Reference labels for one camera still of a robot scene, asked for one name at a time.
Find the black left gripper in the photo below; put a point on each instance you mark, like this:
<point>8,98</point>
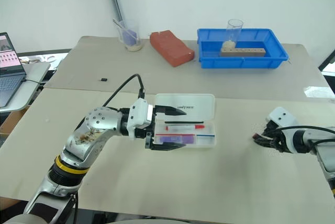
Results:
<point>146,136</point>

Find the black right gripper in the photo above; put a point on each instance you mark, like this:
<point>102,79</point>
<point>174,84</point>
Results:
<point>280,141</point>

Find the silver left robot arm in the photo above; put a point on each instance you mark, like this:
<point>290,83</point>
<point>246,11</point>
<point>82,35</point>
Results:
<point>83,140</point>

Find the red marker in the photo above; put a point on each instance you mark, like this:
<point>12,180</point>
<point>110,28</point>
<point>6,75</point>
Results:
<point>183,127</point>

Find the black marker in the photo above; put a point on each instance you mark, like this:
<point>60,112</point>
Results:
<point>183,122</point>

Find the clear plastic pencil case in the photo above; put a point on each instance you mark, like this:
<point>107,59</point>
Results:
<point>188,119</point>

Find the purple eraser block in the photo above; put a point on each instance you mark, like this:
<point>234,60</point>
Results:
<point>175,139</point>

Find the blue plastic bin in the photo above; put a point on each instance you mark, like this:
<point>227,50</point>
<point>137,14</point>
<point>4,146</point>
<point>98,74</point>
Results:
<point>209,61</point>

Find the red brick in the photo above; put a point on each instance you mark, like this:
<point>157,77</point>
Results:
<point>171,48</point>

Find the small black clip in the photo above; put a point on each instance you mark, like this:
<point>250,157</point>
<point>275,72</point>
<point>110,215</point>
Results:
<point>104,79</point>

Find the wooden block with holes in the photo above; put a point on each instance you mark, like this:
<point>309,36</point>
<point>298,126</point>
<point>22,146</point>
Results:
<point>248,52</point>

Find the plastic cup with sticks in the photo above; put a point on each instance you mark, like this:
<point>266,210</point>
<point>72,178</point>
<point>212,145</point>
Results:
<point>129,38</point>

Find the purple scoop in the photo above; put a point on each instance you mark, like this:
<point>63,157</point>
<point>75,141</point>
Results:
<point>129,35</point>

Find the clear tall glass cylinder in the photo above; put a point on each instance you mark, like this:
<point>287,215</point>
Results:
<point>233,35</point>

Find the glass stirring rod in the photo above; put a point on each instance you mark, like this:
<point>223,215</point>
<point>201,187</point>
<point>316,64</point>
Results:
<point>123,28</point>

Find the dark side table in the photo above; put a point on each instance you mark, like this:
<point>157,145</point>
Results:
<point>52,56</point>

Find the grey laptop stand table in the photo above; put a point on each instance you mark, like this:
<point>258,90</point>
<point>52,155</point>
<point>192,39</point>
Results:
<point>34,77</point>

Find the open laptop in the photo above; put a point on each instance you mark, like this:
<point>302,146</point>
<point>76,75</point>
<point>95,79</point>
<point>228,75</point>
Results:
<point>8,77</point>

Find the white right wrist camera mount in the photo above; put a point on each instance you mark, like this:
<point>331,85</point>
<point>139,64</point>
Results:
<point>281,115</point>

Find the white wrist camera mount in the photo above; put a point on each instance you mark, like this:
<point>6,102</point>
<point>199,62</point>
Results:
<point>281,115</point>
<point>138,115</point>

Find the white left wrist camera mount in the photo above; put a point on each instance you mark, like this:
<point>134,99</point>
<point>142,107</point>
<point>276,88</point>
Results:
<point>138,115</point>

